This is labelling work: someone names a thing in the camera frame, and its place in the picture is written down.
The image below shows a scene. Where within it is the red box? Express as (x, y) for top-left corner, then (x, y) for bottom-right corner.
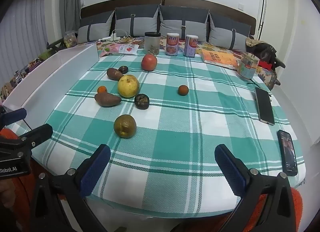
(257, 60), (273, 71)

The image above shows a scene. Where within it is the clear round container green label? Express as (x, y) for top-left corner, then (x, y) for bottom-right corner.
(236, 52), (260, 80)

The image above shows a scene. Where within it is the green brown pear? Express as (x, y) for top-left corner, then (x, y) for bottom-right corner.
(114, 114), (137, 138)

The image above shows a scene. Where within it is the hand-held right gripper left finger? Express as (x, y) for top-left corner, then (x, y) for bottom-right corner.
(30, 144), (112, 232)

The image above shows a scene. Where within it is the white board panel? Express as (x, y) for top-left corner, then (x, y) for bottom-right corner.
(1, 42), (100, 132)

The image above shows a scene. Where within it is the grey cushions row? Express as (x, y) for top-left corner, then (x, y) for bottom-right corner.
(163, 0), (257, 37)

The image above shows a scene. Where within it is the brown headboard panel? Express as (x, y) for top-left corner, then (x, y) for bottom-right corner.
(80, 0), (164, 19)

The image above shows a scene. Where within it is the dark wooden chair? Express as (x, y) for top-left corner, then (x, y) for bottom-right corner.
(46, 38), (68, 52)

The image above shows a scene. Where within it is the small brown sweet potato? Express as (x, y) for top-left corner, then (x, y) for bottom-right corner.
(107, 68), (125, 81)

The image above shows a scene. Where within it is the pink snack packet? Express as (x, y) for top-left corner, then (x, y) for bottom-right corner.
(100, 42), (123, 57)

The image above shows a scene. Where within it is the grey cushion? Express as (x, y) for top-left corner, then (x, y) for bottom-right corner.
(159, 5), (210, 43)
(76, 10), (115, 45)
(114, 5), (160, 39)
(208, 13), (252, 51)

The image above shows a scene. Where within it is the black bag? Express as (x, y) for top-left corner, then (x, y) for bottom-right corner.
(246, 38), (285, 70)

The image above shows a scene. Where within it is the orange fleece clothing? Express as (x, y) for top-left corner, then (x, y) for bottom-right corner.
(0, 127), (303, 232)

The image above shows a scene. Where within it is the yellow pear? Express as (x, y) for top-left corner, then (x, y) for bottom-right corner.
(117, 75), (140, 98)

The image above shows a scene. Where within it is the clear bag of snacks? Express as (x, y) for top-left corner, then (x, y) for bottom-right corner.
(64, 31), (77, 48)

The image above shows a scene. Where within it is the pink labelled can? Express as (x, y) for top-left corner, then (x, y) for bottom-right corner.
(165, 33), (180, 56)

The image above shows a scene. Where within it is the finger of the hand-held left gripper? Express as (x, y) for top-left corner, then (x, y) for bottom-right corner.
(0, 124), (53, 156)
(0, 108), (27, 128)

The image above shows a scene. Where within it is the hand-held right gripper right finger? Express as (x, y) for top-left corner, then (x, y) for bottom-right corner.
(214, 144), (298, 232)

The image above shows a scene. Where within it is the thin black cable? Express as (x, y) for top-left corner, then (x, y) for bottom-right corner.
(246, 78), (273, 102)

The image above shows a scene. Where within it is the large brown sweet potato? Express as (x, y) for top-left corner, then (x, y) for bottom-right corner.
(94, 90), (122, 108)

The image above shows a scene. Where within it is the colourful printed blanket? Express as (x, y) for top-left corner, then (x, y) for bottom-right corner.
(0, 49), (54, 102)

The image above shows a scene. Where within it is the red apple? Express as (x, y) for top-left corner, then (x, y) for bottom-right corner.
(141, 54), (158, 72)

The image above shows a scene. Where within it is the black smartphone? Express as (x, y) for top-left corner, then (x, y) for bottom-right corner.
(277, 129), (298, 177)

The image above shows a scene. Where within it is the grey curtain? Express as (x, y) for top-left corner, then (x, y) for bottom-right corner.
(0, 0), (82, 56)

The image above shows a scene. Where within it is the white charging cable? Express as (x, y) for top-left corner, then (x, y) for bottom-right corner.
(112, 30), (137, 39)

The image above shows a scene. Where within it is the white door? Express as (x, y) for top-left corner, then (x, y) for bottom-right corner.
(256, 0), (300, 54)

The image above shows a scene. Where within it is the orange book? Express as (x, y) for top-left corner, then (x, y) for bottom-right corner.
(200, 49), (240, 70)

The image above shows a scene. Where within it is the clear jar with black lid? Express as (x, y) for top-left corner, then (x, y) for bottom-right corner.
(144, 32), (161, 56)

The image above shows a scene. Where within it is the grey smartphone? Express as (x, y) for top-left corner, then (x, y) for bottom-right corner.
(255, 87), (275, 125)

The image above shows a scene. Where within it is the purple labelled can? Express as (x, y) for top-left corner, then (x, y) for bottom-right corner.
(184, 35), (199, 57)

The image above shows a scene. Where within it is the dark wrinkled passion fruit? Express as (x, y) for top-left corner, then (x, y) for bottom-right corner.
(134, 93), (150, 110)

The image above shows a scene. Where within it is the white packet with red hearts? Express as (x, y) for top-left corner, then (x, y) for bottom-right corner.
(117, 44), (140, 55)

